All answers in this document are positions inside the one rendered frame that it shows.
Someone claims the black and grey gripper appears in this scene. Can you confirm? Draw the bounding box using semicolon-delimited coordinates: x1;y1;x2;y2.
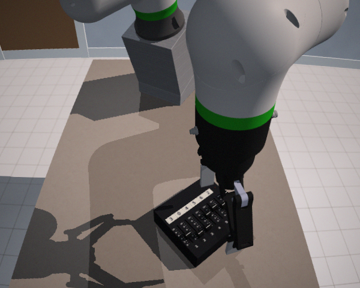
197;147;255;255

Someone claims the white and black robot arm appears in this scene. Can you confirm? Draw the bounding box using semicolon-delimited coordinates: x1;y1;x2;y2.
59;0;349;161

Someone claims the black lighting desk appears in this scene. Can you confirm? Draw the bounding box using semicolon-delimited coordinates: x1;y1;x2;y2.
154;179;230;268

